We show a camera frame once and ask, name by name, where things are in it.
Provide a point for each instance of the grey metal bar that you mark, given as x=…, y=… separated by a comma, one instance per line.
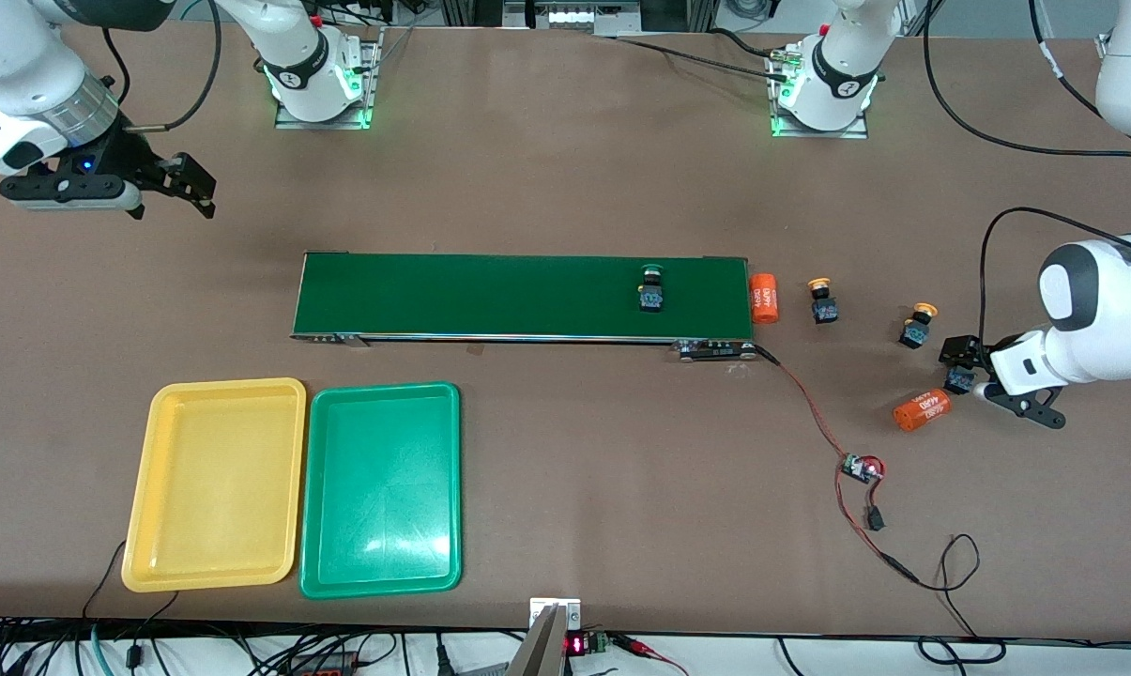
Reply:
x=539, y=652

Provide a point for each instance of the small black plug connector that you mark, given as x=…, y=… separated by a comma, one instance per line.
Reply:
x=874, y=518

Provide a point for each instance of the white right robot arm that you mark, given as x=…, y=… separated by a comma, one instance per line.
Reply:
x=21, y=84

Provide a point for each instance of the red digit display module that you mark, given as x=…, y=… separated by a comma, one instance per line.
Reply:
x=576, y=644

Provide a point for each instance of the red clip lead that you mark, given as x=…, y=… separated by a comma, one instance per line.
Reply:
x=642, y=647

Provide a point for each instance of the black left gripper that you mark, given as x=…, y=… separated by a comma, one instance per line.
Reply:
x=961, y=354

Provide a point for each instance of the green plastic tray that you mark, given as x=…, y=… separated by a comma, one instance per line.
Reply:
x=377, y=554

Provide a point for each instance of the green push button switch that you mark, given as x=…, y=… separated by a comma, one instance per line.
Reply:
x=959, y=381
x=653, y=299

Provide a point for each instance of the silver mounting bracket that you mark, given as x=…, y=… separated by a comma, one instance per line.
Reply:
x=556, y=608

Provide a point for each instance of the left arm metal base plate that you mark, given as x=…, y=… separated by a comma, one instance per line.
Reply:
x=823, y=134

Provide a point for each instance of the green conveyor belt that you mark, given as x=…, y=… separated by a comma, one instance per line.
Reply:
x=612, y=324

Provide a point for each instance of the yellow push button switch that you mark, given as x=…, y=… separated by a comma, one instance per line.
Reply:
x=823, y=308
x=915, y=333

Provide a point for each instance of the yellow plastic tray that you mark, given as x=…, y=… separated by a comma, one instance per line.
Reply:
x=213, y=507

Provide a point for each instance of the aluminium profile frame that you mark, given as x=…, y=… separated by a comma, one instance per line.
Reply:
x=706, y=14

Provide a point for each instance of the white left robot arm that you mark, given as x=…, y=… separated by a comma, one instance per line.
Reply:
x=1100, y=319

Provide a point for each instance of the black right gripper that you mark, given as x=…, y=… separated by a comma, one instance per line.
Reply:
x=126, y=158

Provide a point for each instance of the small controller circuit board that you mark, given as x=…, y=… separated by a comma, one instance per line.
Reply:
x=858, y=468

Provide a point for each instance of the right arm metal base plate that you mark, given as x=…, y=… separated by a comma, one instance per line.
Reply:
x=293, y=123

